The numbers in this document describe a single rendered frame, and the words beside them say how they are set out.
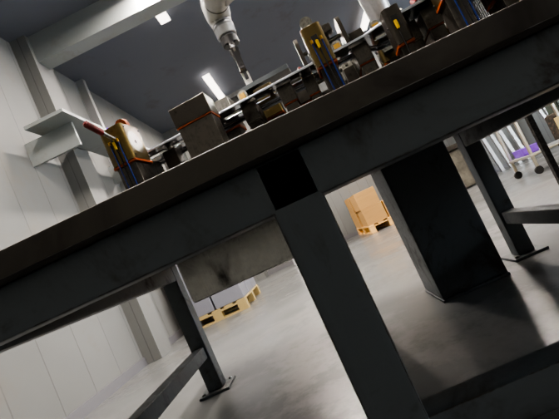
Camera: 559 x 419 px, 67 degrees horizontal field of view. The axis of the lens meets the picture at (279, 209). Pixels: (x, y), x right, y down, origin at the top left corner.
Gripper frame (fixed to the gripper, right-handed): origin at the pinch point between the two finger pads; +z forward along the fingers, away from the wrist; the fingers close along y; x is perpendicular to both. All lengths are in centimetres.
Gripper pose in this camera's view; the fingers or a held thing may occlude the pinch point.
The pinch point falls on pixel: (248, 80)
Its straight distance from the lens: 185.3
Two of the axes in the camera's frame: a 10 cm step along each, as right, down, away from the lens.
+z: 4.2, 9.1, -0.7
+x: -9.1, 4.2, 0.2
